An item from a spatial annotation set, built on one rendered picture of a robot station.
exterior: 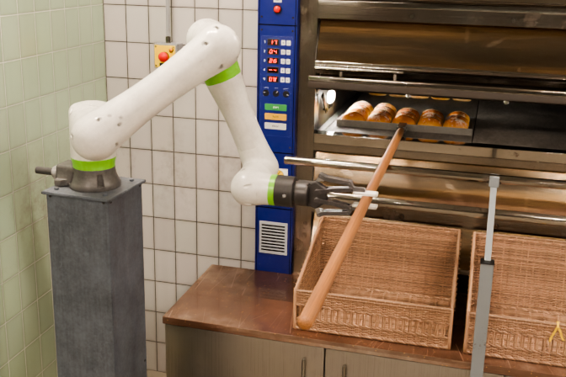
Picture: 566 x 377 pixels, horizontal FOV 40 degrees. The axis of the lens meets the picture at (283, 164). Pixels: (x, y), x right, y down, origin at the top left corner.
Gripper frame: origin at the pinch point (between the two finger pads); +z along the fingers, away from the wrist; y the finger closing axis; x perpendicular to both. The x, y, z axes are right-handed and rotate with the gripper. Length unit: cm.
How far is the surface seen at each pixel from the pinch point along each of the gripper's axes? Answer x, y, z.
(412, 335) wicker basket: -34, 58, 14
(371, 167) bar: -45.6, 2.8, -4.3
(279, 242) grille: -81, 48, -45
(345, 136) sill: -83, 2, -20
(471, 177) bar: -45, 3, 29
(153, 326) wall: -85, 98, -103
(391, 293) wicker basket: -71, 60, 3
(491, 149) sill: -82, 2, 36
